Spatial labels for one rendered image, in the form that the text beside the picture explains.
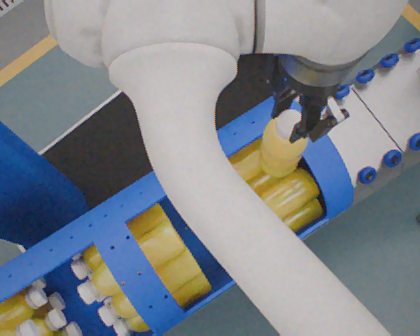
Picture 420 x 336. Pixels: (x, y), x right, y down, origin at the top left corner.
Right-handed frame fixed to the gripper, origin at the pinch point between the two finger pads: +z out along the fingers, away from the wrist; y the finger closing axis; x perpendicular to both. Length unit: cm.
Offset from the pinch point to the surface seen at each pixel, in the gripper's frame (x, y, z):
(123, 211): 28.1, 8.0, 26.2
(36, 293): 51, 5, 34
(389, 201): -59, -20, 147
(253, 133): -0.3, 7.1, 25.7
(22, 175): 47, 39, 61
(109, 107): 16, 74, 133
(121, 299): 38, -5, 33
